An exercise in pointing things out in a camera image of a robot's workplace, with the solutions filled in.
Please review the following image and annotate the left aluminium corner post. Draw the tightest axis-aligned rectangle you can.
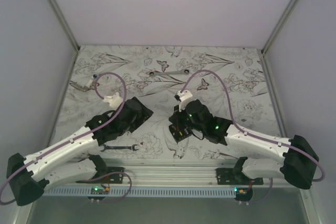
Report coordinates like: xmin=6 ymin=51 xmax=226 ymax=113
xmin=47 ymin=0 xmax=80 ymax=52

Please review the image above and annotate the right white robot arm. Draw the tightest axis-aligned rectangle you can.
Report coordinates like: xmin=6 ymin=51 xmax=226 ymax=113
xmin=169 ymin=100 xmax=319 ymax=189

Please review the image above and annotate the white slotted cable duct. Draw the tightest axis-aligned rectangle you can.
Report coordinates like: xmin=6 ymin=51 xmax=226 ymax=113
xmin=45 ymin=186 xmax=235 ymax=198

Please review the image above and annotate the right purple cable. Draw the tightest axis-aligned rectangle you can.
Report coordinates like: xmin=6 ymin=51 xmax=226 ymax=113
xmin=181 ymin=70 xmax=326 ymax=205

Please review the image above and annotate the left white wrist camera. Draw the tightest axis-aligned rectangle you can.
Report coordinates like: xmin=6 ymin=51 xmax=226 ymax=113
xmin=103 ymin=92 xmax=123 ymax=110

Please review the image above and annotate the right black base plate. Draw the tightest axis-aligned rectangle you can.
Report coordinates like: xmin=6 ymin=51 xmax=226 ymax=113
xmin=215 ymin=168 xmax=264 ymax=186

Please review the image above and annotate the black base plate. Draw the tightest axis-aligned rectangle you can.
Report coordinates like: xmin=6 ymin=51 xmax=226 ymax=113
xmin=88 ymin=167 xmax=124 ymax=184
xmin=215 ymin=168 xmax=264 ymax=186

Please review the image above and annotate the black fuse box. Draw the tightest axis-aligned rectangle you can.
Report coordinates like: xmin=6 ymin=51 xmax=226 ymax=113
xmin=169 ymin=124 xmax=192 ymax=143

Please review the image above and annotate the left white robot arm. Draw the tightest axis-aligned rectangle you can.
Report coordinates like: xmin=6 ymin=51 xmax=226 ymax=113
xmin=6 ymin=97 xmax=153 ymax=206

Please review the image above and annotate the black open-end wrench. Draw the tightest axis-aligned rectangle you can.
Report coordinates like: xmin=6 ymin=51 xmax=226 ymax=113
xmin=100 ymin=144 xmax=139 ymax=152

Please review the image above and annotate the aluminium rail frame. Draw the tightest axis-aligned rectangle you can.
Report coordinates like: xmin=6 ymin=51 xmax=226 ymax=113
xmin=25 ymin=158 xmax=313 ymax=189

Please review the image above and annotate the left controller board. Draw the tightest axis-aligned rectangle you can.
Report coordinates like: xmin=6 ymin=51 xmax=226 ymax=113
xmin=88 ymin=186 xmax=109 ymax=203

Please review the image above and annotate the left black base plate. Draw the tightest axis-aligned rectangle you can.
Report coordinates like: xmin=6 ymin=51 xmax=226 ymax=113
xmin=88 ymin=167 xmax=124 ymax=184

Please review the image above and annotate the aluminium corner post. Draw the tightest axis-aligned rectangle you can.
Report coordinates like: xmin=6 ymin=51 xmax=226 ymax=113
xmin=47 ymin=0 xmax=80 ymax=52
xmin=261 ymin=0 xmax=299 ymax=55

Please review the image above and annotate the floral patterned table mat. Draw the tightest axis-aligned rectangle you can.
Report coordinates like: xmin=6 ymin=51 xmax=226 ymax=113
xmin=51 ymin=46 xmax=280 ymax=161

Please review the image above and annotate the right aluminium corner post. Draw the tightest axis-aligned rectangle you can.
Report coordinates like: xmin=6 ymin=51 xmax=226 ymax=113
xmin=261 ymin=0 xmax=299 ymax=55

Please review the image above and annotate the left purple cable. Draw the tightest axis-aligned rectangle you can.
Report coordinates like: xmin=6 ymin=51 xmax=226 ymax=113
xmin=0 ymin=72 xmax=132 ymax=206

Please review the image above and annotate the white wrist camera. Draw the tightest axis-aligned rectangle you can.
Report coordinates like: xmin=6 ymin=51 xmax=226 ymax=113
xmin=103 ymin=92 xmax=123 ymax=110
xmin=174 ymin=90 xmax=193 ymax=112

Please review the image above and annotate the silver metal clamp tool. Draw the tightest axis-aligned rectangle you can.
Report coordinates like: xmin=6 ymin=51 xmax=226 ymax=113
xmin=69 ymin=81 xmax=90 ymax=92

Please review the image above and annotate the purple cable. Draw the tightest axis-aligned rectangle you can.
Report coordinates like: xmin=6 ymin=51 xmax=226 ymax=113
xmin=181 ymin=70 xmax=326 ymax=205
xmin=0 ymin=72 xmax=132 ymax=206

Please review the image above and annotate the controller board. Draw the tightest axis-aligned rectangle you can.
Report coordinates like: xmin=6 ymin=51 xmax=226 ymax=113
xmin=234 ymin=187 xmax=253 ymax=204
xmin=88 ymin=186 xmax=109 ymax=203

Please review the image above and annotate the right controller board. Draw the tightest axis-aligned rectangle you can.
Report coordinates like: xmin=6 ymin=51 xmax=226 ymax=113
xmin=234 ymin=187 xmax=253 ymax=204

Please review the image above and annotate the silver ratchet wrench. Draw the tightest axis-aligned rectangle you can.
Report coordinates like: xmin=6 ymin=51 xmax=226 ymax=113
xmin=149 ymin=69 xmax=190 ymax=76

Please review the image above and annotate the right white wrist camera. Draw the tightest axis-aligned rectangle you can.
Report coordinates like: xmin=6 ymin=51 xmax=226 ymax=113
xmin=174 ymin=90 xmax=193 ymax=112

